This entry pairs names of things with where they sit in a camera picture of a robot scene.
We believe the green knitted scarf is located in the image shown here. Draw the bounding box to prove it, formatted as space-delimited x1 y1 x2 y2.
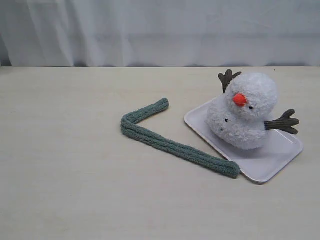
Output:
120 97 241 179

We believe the white plush snowman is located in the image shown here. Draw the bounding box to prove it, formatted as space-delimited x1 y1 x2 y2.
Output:
205 69 300 150

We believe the white rectangular plastic tray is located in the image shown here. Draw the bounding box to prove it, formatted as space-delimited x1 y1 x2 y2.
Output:
184 101 304 184

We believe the white background curtain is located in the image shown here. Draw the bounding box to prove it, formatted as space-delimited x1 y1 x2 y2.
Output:
0 0 320 67

